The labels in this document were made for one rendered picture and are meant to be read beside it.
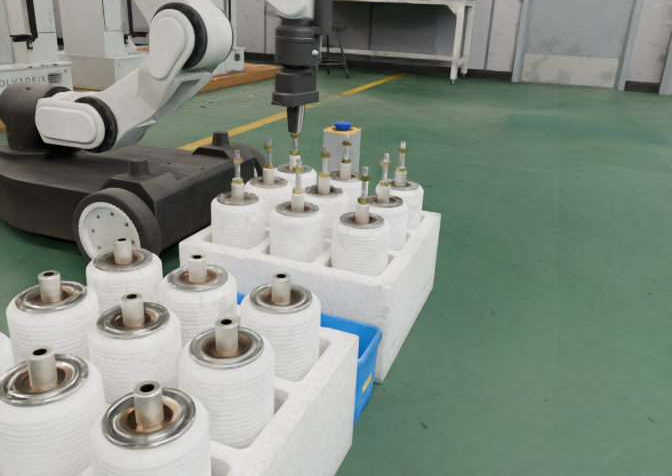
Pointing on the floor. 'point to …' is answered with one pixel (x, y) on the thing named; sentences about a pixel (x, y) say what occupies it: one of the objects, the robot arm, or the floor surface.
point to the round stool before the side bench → (340, 49)
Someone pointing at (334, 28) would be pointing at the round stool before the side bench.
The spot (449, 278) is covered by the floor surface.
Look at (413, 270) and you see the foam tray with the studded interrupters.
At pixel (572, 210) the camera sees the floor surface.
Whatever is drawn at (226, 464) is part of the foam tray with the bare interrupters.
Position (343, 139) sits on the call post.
